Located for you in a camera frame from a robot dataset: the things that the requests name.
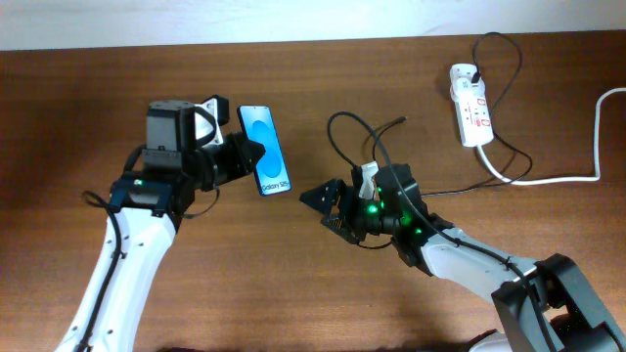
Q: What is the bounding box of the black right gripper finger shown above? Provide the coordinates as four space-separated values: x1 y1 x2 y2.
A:
321 214 360 243
299 178 346 214

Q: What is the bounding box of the blue Samsung Galaxy smartphone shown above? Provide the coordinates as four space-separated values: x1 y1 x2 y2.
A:
238 105 291 197

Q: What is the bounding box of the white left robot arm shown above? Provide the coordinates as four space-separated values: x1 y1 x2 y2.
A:
58 132 266 351

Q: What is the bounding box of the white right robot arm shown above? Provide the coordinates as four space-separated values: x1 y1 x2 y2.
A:
299 164 625 351

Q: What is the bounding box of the white charger adapter plug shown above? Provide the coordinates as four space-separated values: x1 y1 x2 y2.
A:
450 77 485 102

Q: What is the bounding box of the white power strip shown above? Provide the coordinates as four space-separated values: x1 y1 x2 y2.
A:
449 64 494 148

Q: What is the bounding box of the black charging cable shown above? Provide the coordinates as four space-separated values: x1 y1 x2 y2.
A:
371 31 534 198

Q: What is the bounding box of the white power strip cord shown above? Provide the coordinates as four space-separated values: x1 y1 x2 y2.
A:
474 87 626 187

